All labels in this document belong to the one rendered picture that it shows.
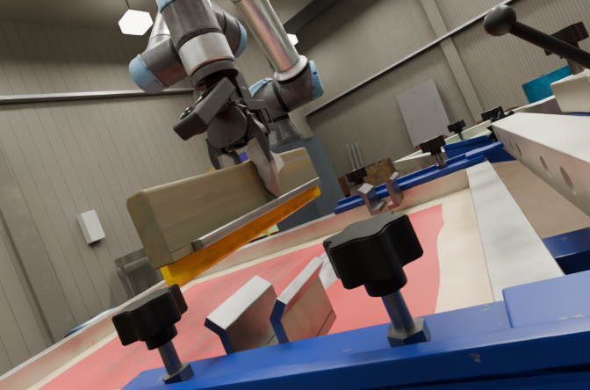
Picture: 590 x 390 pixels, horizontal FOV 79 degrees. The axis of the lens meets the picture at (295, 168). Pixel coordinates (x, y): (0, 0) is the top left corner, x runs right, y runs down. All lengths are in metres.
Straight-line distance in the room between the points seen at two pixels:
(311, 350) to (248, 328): 0.08
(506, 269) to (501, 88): 10.84
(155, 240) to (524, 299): 0.29
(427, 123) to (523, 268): 10.71
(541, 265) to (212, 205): 0.31
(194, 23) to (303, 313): 0.43
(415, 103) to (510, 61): 2.52
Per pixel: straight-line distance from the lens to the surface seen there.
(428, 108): 11.01
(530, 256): 0.28
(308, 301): 0.28
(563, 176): 0.33
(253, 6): 1.04
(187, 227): 0.38
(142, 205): 0.37
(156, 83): 0.73
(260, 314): 0.31
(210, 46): 0.55
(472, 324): 0.19
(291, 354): 0.23
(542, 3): 11.16
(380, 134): 11.90
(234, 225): 0.41
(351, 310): 0.38
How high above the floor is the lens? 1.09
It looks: 1 degrees up
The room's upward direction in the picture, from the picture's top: 23 degrees counter-clockwise
